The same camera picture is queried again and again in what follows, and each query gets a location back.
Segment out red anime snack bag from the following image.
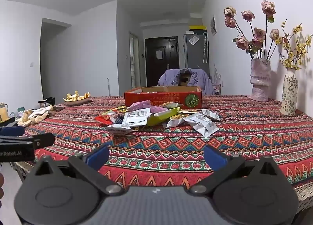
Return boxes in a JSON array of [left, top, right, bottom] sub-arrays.
[[95, 106, 128, 126]]

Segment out green white snack bar pack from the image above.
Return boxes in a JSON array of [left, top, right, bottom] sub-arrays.
[[146, 107, 180, 127]]

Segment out red cardboard fruit box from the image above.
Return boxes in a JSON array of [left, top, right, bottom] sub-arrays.
[[124, 86, 202, 109]]

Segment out pink snack packet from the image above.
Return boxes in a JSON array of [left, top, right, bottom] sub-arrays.
[[127, 100, 167, 114]]

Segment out person left hand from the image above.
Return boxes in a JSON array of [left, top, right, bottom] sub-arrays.
[[0, 173, 5, 206]]

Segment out cream cloth gloves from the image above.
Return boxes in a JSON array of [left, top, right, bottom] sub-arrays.
[[17, 105, 54, 128]]

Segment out yellow thermos bottle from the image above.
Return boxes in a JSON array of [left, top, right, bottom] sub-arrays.
[[0, 103, 9, 122]]

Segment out white snack packet right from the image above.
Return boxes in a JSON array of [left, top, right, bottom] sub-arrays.
[[184, 113, 219, 138]]

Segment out white snack packet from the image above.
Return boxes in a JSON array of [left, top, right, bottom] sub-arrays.
[[184, 113, 219, 138], [122, 108, 151, 127]]

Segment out patterned red tablecloth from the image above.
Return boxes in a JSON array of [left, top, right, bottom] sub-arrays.
[[25, 96, 312, 210]]

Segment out white snack packet centre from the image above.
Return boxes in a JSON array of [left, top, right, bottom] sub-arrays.
[[122, 108, 151, 127]]

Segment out plate of orange peels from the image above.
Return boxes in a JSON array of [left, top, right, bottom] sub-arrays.
[[63, 90, 91, 106]]

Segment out floral white tall vase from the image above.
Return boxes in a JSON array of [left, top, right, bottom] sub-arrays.
[[280, 69, 298, 116]]

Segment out brown chair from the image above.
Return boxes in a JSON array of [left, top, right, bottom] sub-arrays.
[[179, 68, 191, 86]]

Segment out pink ceramic vase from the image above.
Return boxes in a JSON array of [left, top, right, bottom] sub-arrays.
[[250, 59, 271, 102]]

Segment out purple puffer jacket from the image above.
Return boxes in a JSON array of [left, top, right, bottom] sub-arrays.
[[157, 68, 214, 95]]

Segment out grey refrigerator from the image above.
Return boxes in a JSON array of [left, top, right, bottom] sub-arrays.
[[184, 32, 210, 75]]

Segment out black entrance door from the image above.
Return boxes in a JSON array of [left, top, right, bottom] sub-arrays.
[[145, 36, 179, 87]]

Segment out dried pink roses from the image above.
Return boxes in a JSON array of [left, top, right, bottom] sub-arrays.
[[223, 0, 280, 61]]

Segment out yellow blossom branches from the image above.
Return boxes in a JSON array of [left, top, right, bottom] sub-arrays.
[[275, 19, 312, 70]]

